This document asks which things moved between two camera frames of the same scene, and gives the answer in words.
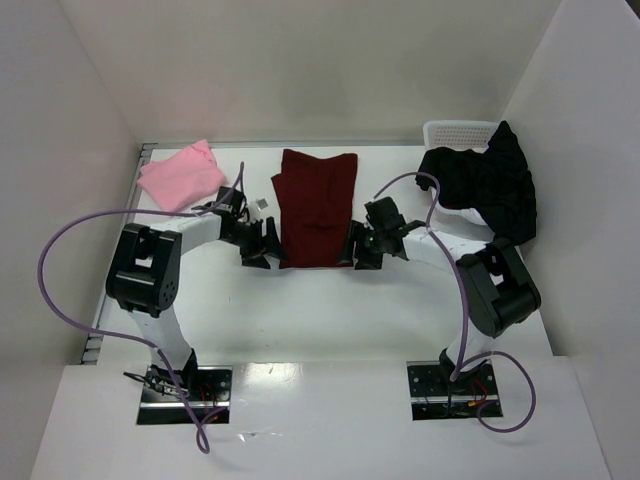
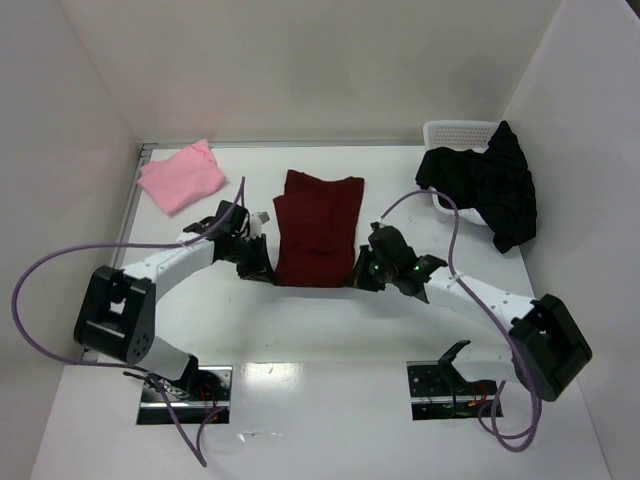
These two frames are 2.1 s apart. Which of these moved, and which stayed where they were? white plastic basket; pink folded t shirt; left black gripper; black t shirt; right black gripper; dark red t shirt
Moved: left black gripper; dark red t shirt; right black gripper
Stayed: black t shirt; white plastic basket; pink folded t shirt
